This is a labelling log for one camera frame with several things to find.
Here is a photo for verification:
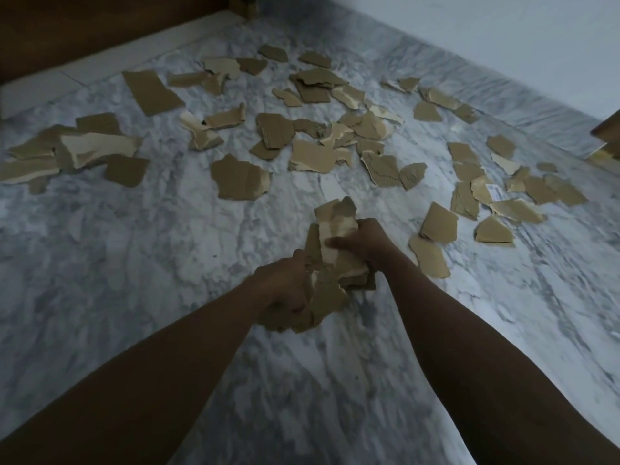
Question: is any person's right hand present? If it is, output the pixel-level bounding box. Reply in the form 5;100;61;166
324;217;404;272

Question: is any brown wooden door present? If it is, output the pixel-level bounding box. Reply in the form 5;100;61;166
0;0;229;85
583;110;620;178

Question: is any person's right forearm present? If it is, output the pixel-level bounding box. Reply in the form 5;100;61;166
377;254;620;465

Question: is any scatter of brown paper pieces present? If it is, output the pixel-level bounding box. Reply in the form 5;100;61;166
0;43;590;282

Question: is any person's left hand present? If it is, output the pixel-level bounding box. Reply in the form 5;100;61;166
254;249;312;315

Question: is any person's left forearm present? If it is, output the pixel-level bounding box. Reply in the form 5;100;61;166
0;275;272;465

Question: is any torn brown paper piece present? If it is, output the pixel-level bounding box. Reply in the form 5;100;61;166
256;222;351;334
313;196;377;291

